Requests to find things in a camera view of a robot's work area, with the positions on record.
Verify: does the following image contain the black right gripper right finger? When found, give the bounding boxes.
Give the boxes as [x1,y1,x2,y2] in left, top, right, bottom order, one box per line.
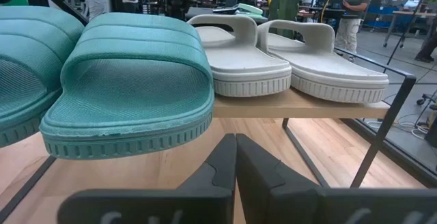
[236,133,322,224]

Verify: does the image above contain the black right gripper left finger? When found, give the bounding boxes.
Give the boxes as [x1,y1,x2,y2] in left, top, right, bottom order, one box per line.
[177,133,238,193]

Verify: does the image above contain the grey rubber slide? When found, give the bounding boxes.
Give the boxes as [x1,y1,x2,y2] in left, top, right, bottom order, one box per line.
[186,14,293,98]
[256,19,391,104]

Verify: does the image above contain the teal rubber slide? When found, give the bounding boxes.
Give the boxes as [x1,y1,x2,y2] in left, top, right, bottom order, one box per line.
[38,12,216,160]
[0,5,85,149]

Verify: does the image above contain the mint green stapler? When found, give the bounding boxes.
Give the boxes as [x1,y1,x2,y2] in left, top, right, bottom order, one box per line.
[234,3,264,22]

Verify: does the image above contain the green cactus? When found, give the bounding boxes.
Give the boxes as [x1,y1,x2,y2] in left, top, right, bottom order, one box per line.
[268,0,305,40]

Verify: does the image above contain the blue storage bins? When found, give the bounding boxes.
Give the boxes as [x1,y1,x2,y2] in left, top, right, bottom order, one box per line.
[363,4,393,29]

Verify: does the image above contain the person's leg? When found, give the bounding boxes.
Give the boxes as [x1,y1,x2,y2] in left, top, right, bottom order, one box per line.
[414,34,437,64]

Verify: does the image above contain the wooden workbench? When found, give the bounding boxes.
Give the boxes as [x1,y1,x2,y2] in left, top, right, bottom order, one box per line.
[382,10,437,48]

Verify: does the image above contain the wooden shelf with black frame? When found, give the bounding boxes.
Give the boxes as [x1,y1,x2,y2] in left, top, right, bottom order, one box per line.
[0,46,418,223]

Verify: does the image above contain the black aluminium table frame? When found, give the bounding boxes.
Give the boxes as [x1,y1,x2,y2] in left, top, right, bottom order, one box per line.
[20,0,437,188]

